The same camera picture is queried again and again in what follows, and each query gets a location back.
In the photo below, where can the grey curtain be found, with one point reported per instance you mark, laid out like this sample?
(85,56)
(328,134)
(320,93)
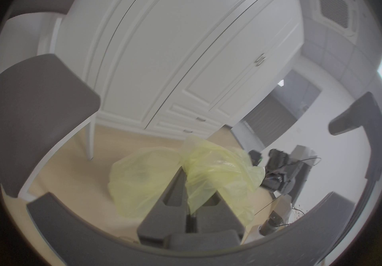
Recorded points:
(268,121)

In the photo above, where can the ceiling air conditioner vent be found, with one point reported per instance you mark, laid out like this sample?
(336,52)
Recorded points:
(332,5)

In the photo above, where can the white chair grey cushions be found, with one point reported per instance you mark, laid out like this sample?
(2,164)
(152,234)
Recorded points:
(38,109)

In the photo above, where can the white wardrobe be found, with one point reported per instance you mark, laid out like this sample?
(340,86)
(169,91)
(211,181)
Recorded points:
(179,50)

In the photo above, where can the yellow plastic bag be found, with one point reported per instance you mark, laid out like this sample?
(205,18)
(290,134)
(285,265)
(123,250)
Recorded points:
(209,163)

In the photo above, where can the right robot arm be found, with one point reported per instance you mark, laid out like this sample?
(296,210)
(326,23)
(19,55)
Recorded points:
(286,181)

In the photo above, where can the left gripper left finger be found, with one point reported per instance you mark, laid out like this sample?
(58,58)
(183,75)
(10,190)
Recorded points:
(167,217)

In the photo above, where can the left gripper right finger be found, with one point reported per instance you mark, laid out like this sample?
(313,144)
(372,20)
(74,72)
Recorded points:
(220,217)

